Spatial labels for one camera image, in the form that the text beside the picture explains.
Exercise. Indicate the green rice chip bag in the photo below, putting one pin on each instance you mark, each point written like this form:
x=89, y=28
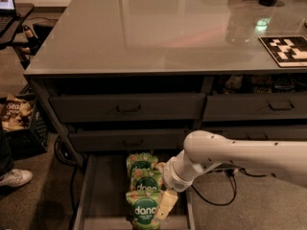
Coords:
x=143, y=206
x=143, y=160
x=146, y=179

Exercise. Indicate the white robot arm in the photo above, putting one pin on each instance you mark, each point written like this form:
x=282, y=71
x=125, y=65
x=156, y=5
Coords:
x=203, y=152

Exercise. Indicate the top left drawer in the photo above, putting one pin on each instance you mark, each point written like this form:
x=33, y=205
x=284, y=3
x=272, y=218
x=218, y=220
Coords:
x=128, y=107

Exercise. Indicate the middle left drawer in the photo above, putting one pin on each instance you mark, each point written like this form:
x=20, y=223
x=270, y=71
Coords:
x=134, y=139

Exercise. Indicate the open bottom left drawer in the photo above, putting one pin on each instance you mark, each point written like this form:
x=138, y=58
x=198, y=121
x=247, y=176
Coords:
x=103, y=204

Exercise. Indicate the middle right drawer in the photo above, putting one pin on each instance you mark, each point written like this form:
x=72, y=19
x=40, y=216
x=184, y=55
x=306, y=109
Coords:
x=261, y=133

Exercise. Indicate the grey drawer cabinet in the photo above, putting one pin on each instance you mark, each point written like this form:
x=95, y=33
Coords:
x=112, y=47

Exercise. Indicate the snack packs in top drawer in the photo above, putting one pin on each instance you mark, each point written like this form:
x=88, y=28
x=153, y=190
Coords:
x=261, y=84

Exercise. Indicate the top right drawer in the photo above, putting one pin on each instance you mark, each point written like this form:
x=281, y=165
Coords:
x=252, y=107

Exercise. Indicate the brown snack bag in crate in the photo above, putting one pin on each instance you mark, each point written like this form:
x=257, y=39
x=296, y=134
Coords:
x=16, y=113

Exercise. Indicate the black plastic crate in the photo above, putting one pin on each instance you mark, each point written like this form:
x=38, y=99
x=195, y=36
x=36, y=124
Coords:
x=32, y=139

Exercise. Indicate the white sneaker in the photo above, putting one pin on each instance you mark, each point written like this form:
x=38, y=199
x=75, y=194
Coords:
x=16, y=178

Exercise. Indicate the dark trouser leg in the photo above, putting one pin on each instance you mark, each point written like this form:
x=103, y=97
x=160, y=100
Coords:
x=6, y=162

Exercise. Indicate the black white marker board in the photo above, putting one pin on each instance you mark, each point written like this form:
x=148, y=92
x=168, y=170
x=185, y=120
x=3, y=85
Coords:
x=286, y=50

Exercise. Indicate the dark bottle by desk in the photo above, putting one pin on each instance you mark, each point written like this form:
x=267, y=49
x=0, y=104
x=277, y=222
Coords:
x=33, y=43

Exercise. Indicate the laptop computer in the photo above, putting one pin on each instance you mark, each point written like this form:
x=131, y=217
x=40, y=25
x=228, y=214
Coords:
x=7, y=14

